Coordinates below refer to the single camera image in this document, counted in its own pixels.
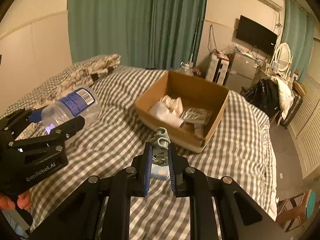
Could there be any silver foil blister pack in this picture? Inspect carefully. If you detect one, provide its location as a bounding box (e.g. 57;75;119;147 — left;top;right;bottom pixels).
181;108;212;125

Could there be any grey knitted sock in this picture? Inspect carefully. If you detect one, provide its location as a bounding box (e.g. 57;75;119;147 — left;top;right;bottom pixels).
148;102;184;128

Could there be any white louvered wardrobe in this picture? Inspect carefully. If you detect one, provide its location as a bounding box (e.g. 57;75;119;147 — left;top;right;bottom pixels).
290;38;319;179

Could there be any small green curtain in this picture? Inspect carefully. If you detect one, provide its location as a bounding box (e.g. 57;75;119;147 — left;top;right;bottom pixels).
281;0;315;82

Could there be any silver mini fridge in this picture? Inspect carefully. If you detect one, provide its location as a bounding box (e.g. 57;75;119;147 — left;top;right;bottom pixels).
223;52;257;93

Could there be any white coat on chair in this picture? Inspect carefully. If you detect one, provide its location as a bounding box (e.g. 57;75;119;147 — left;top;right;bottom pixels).
271;76;295;120

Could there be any black wall television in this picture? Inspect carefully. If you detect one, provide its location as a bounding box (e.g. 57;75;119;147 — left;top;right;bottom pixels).
235;15;278;55

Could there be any white suitcase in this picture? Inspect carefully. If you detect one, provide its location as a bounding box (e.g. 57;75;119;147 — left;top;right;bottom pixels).
205;54;229;85

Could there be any wooden stool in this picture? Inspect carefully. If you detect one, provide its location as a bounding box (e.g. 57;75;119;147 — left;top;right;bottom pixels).
276;189;319;232

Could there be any clear plastic water bottle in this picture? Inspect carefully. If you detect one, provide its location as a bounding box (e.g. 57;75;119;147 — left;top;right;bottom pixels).
29;87;101;133

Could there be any white cloth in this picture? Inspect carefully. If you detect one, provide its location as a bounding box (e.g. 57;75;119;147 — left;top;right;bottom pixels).
160;95;183;117

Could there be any grey checkered bed duvet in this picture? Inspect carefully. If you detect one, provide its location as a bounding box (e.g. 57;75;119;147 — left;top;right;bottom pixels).
0;64;278;240

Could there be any large green curtain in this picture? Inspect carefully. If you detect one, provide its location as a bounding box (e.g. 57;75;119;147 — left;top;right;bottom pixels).
67;0;207;70

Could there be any black jacket on chair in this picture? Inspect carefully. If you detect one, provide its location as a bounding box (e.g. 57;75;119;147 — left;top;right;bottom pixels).
243;79;280;118

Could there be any brown cardboard box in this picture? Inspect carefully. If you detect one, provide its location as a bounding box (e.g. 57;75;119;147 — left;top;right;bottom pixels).
134;71;229;153

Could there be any light blue tissue packet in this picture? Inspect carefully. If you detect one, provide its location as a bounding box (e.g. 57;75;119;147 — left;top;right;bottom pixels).
151;164;170;180

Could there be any person's left hand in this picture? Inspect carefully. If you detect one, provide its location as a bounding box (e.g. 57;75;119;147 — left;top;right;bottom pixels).
0;190;32;210

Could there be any floral patterned folded blanket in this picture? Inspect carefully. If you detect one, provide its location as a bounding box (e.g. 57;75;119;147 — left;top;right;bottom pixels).
36;54;121;106

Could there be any large clear water jug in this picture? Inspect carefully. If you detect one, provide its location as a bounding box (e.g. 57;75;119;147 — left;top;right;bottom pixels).
175;62;194;76

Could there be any white oval vanity mirror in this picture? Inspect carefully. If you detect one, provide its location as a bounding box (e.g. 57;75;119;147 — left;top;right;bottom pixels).
271;43;293;74

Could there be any dark suitcase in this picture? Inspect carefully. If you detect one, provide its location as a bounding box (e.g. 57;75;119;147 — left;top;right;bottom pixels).
279;92;303;129

